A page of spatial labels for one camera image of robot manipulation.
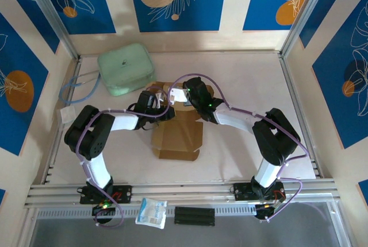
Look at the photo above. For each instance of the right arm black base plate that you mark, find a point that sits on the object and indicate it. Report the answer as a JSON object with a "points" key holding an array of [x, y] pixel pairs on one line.
{"points": [[243, 192]]}

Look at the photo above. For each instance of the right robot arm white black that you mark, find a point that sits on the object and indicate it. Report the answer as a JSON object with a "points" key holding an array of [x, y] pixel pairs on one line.
{"points": [[273, 140]]}

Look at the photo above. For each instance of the white blue wipes packet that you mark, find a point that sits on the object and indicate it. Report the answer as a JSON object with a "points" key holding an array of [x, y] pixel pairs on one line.
{"points": [[151, 212]]}

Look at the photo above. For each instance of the aluminium table side rail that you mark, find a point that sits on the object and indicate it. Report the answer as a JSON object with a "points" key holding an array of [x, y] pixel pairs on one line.
{"points": [[75, 67], [293, 92]]}

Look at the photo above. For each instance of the black ridged block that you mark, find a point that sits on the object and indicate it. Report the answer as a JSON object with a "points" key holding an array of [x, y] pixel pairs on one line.
{"points": [[195, 216]]}

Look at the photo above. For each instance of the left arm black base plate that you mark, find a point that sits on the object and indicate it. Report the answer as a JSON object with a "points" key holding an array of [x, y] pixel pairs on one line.
{"points": [[123, 193]]}

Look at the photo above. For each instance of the blue floral wall poster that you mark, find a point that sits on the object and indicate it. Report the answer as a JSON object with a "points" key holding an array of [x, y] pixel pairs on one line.
{"points": [[17, 57], [258, 5], [339, 109], [201, 14], [97, 20]]}

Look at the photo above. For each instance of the aluminium frame post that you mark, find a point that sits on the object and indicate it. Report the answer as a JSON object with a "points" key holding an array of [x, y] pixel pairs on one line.
{"points": [[305, 14], [51, 14]]}

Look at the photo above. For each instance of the mint green zip pouch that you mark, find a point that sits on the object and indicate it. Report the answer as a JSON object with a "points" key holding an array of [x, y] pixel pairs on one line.
{"points": [[125, 67]]}

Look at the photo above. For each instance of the small white paper tag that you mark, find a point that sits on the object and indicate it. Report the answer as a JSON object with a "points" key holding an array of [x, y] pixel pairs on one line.
{"points": [[66, 115]]}

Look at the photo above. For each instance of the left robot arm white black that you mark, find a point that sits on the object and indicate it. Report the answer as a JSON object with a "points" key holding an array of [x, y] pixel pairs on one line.
{"points": [[95, 140]]}

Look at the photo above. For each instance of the brown cardboard paper box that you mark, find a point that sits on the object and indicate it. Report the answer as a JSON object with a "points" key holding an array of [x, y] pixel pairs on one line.
{"points": [[178, 135]]}

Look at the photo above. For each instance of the aluminium frame cross rail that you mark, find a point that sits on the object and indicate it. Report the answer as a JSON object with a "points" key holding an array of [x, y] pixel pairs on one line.
{"points": [[184, 191]]}

